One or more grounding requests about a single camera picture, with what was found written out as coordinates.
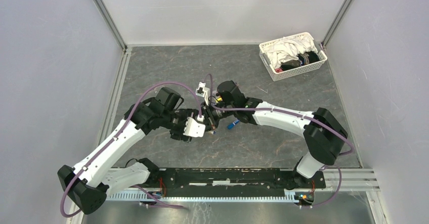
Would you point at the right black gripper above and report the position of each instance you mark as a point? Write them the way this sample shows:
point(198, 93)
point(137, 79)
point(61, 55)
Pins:
point(209, 118)

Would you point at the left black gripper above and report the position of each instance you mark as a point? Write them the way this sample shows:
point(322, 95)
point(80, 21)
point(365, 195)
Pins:
point(178, 134)

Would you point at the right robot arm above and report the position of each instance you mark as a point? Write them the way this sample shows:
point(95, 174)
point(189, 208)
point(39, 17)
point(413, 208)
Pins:
point(323, 134)

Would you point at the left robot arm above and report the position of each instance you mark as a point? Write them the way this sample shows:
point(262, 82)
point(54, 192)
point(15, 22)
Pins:
point(88, 183)

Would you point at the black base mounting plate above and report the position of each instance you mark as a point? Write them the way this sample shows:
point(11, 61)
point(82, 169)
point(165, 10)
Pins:
point(230, 182)

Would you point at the white plastic basket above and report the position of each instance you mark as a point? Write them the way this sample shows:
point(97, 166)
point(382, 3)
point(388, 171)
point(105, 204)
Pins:
point(278, 74)

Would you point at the white cloth in basket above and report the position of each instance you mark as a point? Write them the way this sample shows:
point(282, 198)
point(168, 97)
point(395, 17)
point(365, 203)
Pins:
point(288, 48)

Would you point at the black cloth in basket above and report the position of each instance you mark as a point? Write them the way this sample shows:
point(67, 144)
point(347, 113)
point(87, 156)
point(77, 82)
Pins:
point(302, 60)

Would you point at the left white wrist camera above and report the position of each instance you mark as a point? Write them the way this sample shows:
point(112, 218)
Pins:
point(193, 128)

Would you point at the white slotted cable duct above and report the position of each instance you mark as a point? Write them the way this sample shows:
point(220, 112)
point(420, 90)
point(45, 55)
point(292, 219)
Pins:
point(137, 195)

